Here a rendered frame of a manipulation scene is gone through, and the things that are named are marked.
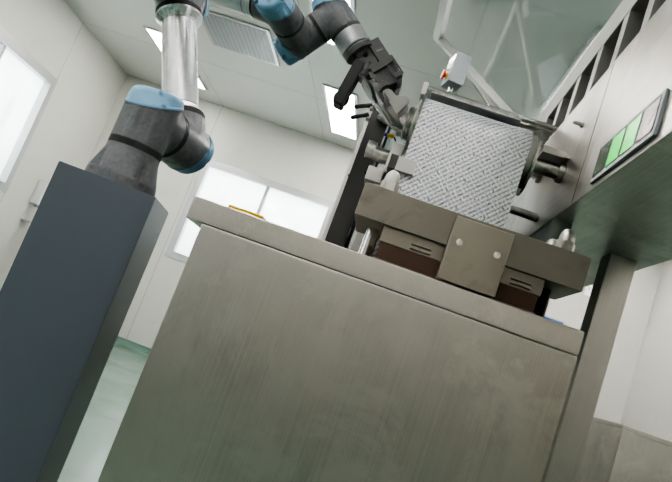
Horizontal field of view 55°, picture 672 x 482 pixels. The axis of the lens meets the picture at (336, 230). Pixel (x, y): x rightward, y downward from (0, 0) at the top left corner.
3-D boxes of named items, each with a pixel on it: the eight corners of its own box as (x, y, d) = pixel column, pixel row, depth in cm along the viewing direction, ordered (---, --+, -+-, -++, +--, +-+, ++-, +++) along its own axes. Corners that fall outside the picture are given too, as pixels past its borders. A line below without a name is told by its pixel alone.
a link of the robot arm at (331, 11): (311, 15, 155) (341, -5, 154) (334, 52, 153) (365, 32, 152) (303, 1, 147) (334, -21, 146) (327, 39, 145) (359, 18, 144)
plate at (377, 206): (355, 231, 128) (365, 202, 129) (554, 300, 123) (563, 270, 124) (354, 213, 112) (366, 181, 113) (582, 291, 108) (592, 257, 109)
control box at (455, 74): (435, 84, 204) (445, 56, 206) (454, 93, 205) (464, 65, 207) (443, 77, 197) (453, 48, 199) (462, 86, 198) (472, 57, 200)
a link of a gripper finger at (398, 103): (420, 112, 140) (398, 79, 142) (397, 126, 140) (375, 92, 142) (420, 118, 143) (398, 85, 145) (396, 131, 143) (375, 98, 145)
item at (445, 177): (382, 218, 132) (412, 136, 135) (494, 256, 130) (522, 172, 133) (382, 218, 132) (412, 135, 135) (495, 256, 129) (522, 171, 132)
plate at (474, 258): (435, 278, 109) (455, 217, 111) (492, 298, 108) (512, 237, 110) (436, 276, 107) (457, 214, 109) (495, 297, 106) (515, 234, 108)
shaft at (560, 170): (525, 175, 141) (531, 157, 141) (556, 186, 140) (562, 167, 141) (530, 169, 136) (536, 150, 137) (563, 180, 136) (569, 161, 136)
